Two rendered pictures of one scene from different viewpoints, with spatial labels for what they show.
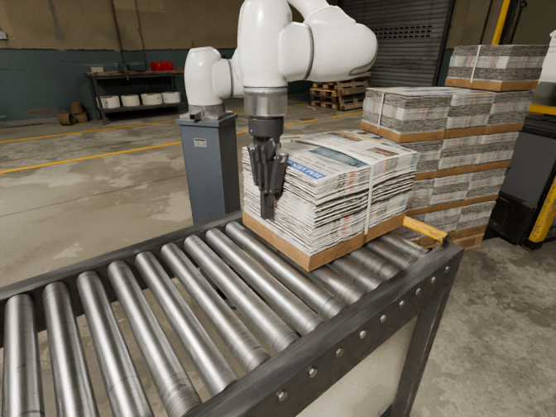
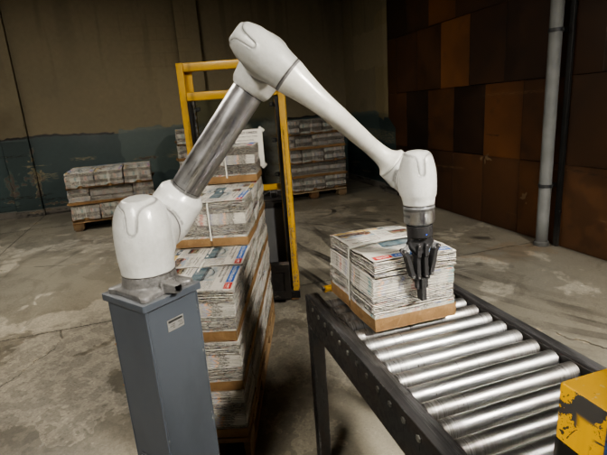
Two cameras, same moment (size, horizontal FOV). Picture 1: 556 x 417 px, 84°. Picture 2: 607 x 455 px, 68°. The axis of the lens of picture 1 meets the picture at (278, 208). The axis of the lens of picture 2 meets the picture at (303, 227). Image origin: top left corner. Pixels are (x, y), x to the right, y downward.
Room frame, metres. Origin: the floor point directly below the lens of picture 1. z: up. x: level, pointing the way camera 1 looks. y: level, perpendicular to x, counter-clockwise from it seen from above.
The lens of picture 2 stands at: (0.53, 1.34, 1.49)
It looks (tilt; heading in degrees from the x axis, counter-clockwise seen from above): 15 degrees down; 291
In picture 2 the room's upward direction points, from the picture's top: 4 degrees counter-clockwise
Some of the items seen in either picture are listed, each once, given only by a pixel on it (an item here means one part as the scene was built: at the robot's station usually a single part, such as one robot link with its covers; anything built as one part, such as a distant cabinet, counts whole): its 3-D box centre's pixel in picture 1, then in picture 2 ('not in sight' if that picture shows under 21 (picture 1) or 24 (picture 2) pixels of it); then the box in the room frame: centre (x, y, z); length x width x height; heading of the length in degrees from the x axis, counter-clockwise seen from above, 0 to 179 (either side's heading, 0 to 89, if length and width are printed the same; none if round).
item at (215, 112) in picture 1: (204, 110); (154, 280); (1.40, 0.32, 1.03); 0.22 x 0.18 x 0.06; 164
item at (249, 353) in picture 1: (205, 297); (468, 365); (0.52, 0.16, 0.77); 0.47 x 0.05 x 0.05; 37
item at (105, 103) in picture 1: (141, 89); not in sight; (6.81, 2.84, 0.55); 1.80 x 0.70 x 1.09; 127
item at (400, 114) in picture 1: (402, 113); (215, 218); (1.80, -0.70, 0.95); 0.38 x 0.29 x 0.23; 18
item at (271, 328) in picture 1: (231, 285); (453, 353); (0.56, 0.11, 0.77); 0.47 x 0.05 x 0.05; 37
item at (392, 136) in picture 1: (399, 128); (218, 234); (1.80, -0.70, 0.86); 0.38 x 0.29 x 0.04; 18
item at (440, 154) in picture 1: (370, 201); (222, 320); (1.76, -0.58, 0.42); 1.17 x 0.39 x 0.83; 109
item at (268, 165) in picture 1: (270, 169); (424, 259); (0.65, 0.02, 1.03); 0.04 x 0.01 x 0.11; 128
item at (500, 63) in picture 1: (467, 154); (238, 240); (2.00, -1.26, 0.65); 0.39 x 0.30 x 1.29; 19
